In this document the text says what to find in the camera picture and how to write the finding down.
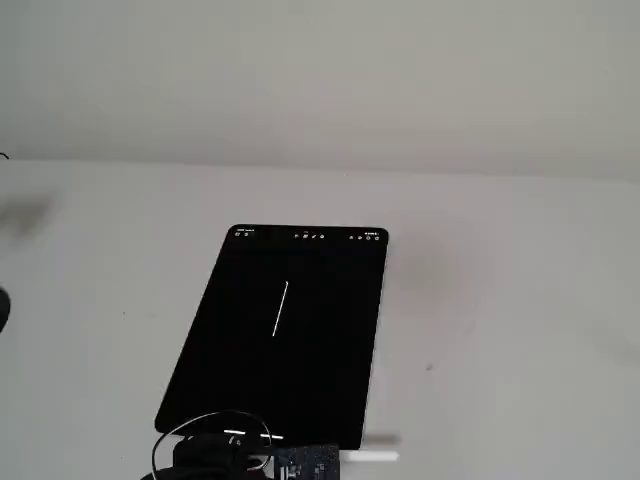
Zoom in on thin black cable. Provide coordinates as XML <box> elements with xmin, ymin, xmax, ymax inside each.
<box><xmin>151</xmin><ymin>410</ymin><xmax>274</xmax><ymax>475</ymax></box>

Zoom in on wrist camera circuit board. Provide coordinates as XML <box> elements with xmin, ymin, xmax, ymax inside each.
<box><xmin>272</xmin><ymin>442</ymin><xmax>343</xmax><ymax>480</ymax></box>

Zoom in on white apple pencil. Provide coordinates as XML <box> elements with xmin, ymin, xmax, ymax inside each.
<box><xmin>341</xmin><ymin>450</ymin><xmax>401</xmax><ymax>463</ymax></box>

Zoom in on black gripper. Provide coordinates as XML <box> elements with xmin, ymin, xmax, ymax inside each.
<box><xmin>171</xmin><ymin>432</ymin><xmax>275</xmax><ymax>480</ymax></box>

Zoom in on black ipad tablet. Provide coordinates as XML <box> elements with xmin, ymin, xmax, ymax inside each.
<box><xmin>153</xmin><ymin>224</ymin><xmax>390</xmax><ymax>451</ymax></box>

